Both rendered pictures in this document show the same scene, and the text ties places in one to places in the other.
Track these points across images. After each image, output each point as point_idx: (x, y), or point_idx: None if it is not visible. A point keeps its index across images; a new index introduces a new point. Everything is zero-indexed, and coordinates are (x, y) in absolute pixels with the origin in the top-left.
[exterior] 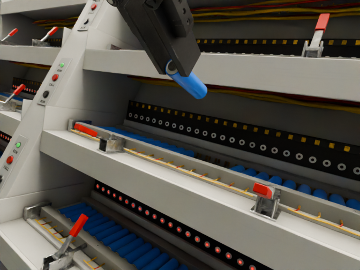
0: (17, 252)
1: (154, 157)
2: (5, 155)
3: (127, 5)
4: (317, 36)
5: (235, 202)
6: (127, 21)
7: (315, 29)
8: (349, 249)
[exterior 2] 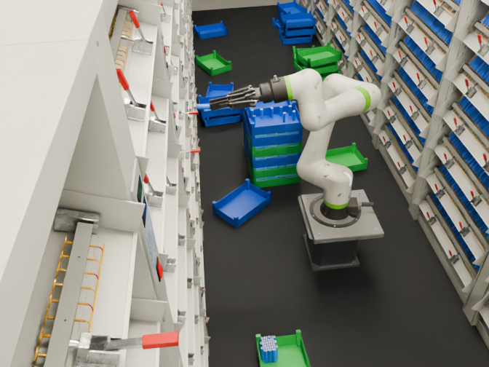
0: (191, 210)
1: None
2: (188, 221)
3: None
4: (172, 62)
5: (180, 121)
6: (225, 107)
7: (170, 60)
8: (181, 108)
